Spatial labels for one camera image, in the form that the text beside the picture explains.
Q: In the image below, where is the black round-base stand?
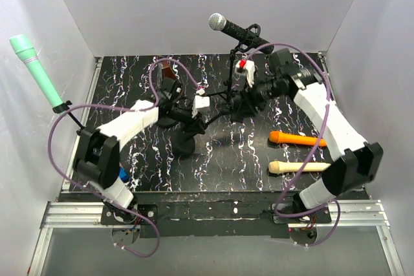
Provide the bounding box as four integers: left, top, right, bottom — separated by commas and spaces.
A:
156, 108, 179, 129
168, 108, 231, 157

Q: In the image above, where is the orange microphone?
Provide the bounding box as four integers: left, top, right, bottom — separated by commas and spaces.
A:
268, 131, 317, 146

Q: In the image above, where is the black tripod stand at left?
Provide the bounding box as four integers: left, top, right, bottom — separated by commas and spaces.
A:
52, 100, 85, 136

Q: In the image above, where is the beige microphone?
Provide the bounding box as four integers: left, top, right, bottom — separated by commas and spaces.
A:
268, 161, 330, 175

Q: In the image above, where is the mint green microphone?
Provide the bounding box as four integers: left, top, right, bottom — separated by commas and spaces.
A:
9, 34, 69, 114

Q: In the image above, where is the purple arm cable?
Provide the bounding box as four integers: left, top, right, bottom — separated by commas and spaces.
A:
245, 42, 341, 248
47, 58, 205, 259

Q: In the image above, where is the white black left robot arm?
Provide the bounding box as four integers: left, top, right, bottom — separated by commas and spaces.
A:
73, 78, 210, 224

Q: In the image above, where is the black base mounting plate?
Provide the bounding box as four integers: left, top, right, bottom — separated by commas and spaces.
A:
100, 191, 332, 240

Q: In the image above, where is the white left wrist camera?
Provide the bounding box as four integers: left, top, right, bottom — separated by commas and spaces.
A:
192, 88, 210, 118

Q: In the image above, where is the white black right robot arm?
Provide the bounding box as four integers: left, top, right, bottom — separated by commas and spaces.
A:
233, 45, 384, 223

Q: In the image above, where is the black silver-head microphone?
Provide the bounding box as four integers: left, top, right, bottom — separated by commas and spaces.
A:
208, 13, 269, 54

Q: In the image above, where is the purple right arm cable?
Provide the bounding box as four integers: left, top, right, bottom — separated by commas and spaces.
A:
245, 42, 341, 248

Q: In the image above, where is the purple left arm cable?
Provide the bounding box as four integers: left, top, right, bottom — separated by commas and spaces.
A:
47, 58, 205, 259

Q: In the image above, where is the black tripod microphone stand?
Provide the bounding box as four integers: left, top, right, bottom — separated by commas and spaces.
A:
210, 24, 261, 106

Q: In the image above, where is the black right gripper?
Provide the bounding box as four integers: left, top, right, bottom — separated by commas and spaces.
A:
235, 76, 287, 119

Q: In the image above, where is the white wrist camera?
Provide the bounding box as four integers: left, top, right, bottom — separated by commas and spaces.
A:
234, 59, 256, 88
192, 88, 210, 118

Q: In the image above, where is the blue white cube toy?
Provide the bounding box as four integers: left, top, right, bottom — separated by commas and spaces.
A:
119, 167, 129, 183

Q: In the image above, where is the black round-base stand front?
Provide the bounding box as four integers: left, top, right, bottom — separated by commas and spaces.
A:
156, 108, 179, 129

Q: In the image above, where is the black marble pattern mat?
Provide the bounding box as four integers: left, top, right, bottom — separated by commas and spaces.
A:
92, 54, 320, 191

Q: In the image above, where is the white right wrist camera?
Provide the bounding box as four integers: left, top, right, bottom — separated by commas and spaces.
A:
234, 59, 256, 88

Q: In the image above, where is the brown wooden metronome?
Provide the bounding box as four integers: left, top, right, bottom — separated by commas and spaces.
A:
158, 61, 179, 81

